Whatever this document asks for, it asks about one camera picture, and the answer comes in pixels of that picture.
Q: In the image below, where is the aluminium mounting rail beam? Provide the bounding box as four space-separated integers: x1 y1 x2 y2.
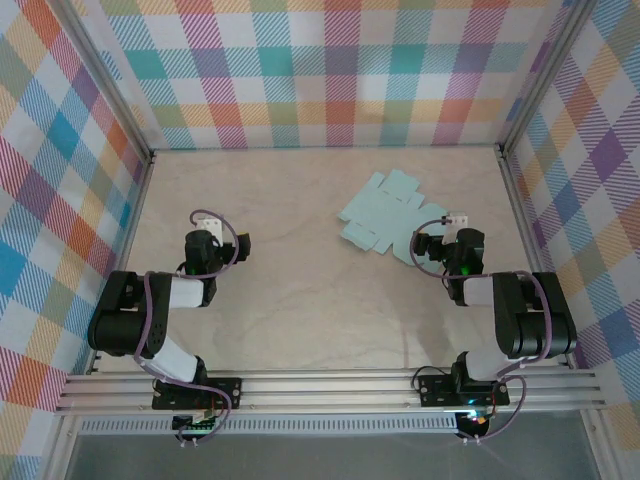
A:
53 368 607 415

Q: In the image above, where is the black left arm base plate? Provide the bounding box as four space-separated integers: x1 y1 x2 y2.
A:
151 377 243 412

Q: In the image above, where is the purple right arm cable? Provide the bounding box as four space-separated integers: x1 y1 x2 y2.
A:
409 214 557 446

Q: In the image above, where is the light teal paper box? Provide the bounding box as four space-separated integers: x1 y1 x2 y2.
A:
336 168 454 269

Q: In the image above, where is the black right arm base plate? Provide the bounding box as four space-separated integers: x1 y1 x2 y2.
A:
417 372 511 407

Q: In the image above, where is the aluminium frame post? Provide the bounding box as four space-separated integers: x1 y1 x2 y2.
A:
47 0 156 164
497 0 599 159

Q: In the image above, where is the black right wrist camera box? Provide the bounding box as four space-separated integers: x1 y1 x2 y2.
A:
415 232 436 262

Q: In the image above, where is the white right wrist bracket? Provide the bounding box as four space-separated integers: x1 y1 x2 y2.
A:
444 212 471 241

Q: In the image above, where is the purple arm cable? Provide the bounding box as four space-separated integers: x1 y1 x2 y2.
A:
409 214 557 446
133 209 240 447

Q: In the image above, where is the slotted grey cable duct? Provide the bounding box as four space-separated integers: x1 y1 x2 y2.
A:
79 413 459 435

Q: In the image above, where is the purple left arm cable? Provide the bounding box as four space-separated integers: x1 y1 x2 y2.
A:
133 209 240 447

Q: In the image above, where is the aluminium table side rail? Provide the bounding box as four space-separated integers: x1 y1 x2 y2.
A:
84 152 157 375
497 147 574 370

